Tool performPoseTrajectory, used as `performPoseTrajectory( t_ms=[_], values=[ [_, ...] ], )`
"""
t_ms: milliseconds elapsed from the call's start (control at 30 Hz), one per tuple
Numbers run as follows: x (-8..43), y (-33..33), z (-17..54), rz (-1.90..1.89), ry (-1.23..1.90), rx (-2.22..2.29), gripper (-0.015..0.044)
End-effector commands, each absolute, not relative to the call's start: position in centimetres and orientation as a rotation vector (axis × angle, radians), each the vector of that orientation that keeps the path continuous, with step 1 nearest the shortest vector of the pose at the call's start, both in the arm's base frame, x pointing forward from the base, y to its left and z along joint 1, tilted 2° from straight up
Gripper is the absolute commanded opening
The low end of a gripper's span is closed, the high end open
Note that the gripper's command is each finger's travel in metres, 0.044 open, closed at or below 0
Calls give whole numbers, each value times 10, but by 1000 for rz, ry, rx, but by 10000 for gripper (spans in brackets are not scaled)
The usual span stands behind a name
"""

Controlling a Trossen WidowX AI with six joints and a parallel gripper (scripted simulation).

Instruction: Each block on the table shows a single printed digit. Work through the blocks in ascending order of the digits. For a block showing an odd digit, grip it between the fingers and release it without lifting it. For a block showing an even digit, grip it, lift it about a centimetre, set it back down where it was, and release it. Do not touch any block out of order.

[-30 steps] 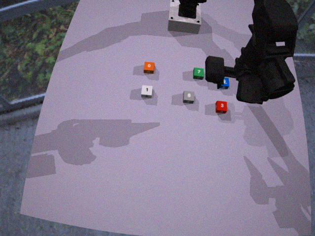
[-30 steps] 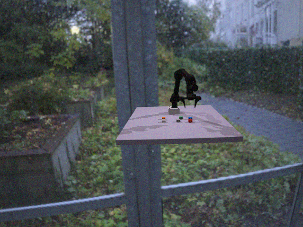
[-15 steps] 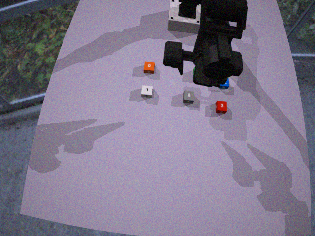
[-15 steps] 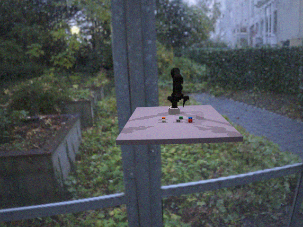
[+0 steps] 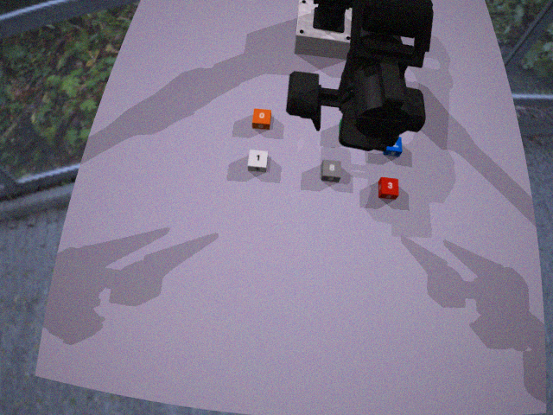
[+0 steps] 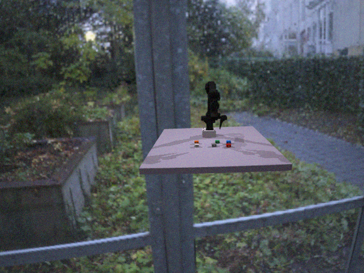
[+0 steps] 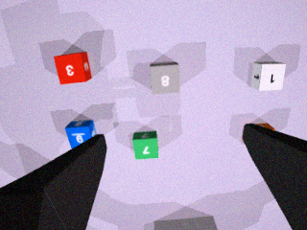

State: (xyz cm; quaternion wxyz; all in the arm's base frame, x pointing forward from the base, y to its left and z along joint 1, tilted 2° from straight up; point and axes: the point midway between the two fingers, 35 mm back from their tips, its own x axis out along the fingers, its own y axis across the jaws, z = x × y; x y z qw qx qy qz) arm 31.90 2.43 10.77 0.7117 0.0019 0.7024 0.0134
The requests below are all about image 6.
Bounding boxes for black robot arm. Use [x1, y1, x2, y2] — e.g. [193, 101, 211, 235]
[205, 81, 221, 130]

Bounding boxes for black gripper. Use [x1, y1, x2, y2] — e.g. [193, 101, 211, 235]
[201, 108, 227, 129]

